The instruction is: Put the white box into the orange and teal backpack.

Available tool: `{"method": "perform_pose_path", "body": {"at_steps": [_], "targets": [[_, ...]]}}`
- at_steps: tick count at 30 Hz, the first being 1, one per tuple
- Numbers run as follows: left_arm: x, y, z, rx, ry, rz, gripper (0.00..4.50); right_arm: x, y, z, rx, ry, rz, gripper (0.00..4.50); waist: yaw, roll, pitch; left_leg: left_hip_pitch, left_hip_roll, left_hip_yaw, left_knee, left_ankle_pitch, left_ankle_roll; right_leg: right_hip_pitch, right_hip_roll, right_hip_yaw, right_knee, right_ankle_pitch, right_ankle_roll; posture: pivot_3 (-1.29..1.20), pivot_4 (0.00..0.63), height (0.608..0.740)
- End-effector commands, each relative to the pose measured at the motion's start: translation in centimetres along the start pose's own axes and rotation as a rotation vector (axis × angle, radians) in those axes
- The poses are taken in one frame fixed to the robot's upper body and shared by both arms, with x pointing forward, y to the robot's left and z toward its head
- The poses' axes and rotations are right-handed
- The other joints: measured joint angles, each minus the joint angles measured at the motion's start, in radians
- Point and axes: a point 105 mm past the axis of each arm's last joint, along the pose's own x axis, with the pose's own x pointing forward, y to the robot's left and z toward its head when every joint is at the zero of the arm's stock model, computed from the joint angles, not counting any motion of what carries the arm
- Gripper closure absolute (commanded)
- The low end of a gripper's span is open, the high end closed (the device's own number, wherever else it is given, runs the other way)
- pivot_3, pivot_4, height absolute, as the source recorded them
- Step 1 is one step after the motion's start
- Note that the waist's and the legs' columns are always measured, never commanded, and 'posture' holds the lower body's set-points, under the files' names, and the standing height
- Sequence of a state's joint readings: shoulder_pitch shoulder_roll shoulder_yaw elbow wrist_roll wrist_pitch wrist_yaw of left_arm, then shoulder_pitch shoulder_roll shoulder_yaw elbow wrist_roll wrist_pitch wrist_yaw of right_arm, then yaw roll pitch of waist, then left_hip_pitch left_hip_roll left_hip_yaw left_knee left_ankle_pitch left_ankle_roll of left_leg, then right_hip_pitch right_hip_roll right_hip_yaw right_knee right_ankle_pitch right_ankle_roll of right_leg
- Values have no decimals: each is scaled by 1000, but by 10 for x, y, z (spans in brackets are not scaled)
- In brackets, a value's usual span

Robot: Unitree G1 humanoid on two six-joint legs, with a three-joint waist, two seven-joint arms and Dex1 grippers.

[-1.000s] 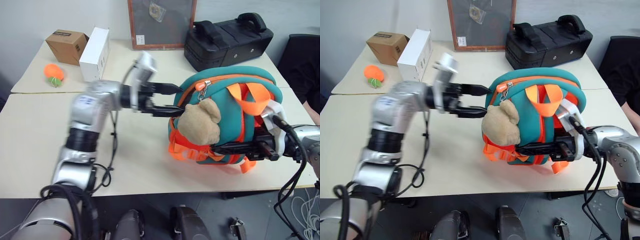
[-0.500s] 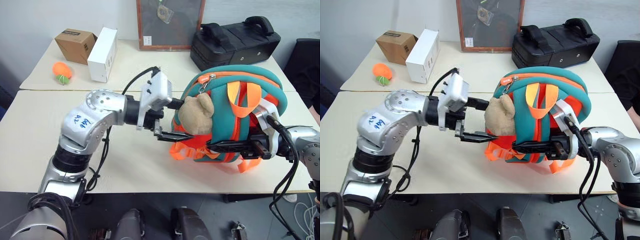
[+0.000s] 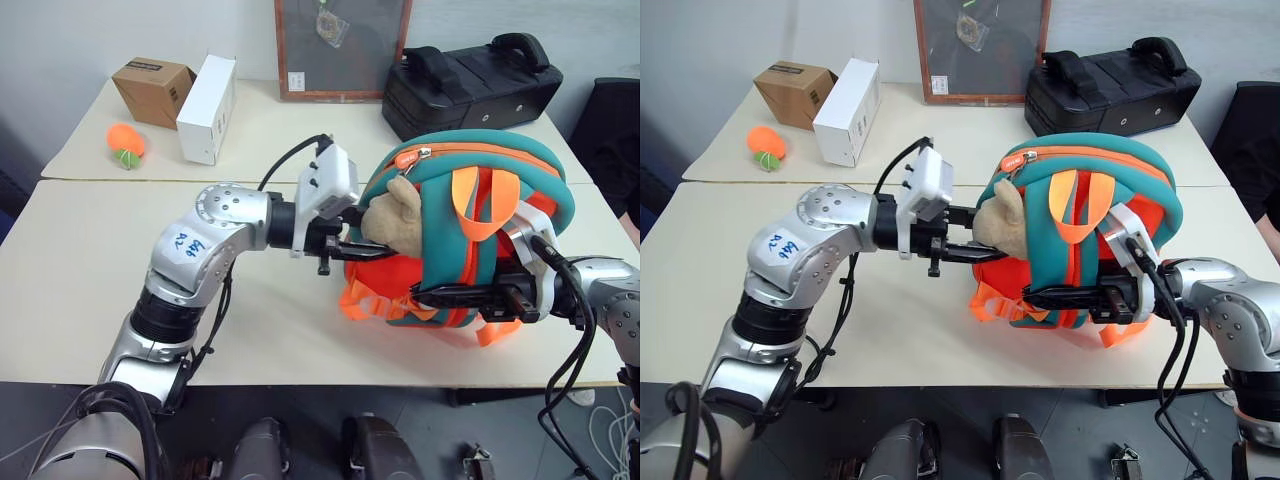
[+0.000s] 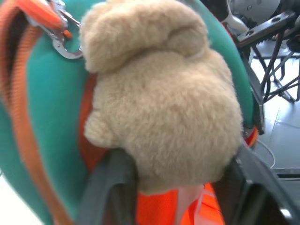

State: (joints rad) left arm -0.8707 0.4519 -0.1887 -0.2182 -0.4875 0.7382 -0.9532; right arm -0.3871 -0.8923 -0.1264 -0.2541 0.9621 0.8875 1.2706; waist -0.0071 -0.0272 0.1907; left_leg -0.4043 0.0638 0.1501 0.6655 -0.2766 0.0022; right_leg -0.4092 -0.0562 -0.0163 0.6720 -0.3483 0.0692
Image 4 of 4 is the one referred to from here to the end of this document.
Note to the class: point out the silver metal carabiner clip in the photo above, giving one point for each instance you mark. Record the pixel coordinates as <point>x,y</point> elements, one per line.
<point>61,48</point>

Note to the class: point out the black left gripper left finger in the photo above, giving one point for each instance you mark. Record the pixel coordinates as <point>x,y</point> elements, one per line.
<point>110,187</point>

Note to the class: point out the silver robot body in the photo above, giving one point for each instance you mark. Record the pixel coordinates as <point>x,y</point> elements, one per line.
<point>253,9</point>

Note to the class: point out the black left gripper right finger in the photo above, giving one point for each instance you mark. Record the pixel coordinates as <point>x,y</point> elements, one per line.
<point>255,187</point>

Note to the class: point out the orange and teal backpack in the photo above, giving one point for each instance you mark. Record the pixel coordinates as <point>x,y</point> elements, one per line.
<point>54,105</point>

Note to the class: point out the beige plush toy pendant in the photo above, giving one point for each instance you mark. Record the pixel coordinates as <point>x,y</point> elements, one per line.
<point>164,105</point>

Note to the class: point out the black metal folding stand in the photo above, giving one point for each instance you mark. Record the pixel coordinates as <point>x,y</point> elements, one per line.
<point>269,25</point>

